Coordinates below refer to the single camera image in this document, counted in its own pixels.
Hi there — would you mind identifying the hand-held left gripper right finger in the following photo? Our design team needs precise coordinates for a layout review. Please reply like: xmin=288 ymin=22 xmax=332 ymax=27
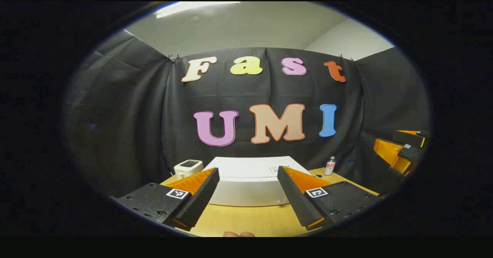
xmin=277 ymin=166 xmax=386 ymax=231

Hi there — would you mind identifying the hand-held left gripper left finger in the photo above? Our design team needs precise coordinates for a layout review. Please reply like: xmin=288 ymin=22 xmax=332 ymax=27
xmin=111 ymin=168 xmax=220 ymax=231

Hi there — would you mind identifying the white microwave oven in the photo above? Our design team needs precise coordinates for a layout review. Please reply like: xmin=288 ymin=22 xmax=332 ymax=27
xmin=202 ymin=156 xmax=312 ymax=207

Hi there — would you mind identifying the small white device dark screen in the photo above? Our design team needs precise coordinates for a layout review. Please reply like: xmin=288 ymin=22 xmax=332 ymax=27
xmin=174 ymin=159 xmax=204 ymax=180

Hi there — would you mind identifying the clear bottle pink label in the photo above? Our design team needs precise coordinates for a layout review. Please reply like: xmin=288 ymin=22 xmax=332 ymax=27
xmin=324 ymin=156 xmax=337 ymax=176

